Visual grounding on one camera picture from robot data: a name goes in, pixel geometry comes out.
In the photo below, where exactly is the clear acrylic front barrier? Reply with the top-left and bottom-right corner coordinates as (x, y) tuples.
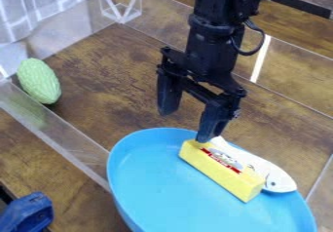
(0, 79), (110, 191)

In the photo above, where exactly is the clear acrylic barrier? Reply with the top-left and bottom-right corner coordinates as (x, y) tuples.
(129, 0), (333, 117)
(0, 79), (110, 191)

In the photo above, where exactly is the green bitter gourd toy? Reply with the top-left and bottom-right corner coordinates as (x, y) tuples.
(17, 58), (61, 104)

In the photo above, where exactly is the black cable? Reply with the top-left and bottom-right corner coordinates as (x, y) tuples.
(229, 19), (266, 57)

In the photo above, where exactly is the white toy fish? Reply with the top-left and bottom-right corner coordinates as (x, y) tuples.
(209, 135), (298, 193)

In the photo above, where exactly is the clear acrylic back barrier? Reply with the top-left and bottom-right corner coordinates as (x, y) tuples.
(129, 0), (333, 117)

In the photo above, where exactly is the clear acrylic corner bracket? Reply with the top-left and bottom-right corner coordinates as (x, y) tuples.
(98, 0), (141, 24)

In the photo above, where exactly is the blue clamp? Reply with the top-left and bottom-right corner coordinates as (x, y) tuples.
(0, 192), (54, 232)

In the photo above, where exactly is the blue oval tray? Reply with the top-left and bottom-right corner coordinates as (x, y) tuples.
(106, 128), (318, 232)

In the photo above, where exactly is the yellow butter block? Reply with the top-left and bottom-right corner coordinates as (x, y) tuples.
(180, 139), (265, 203)

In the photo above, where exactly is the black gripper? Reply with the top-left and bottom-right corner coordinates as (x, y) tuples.
(157, 15), (246, 143)

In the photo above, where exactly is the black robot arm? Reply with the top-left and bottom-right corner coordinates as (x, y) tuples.
(157, 0), (259, 142)

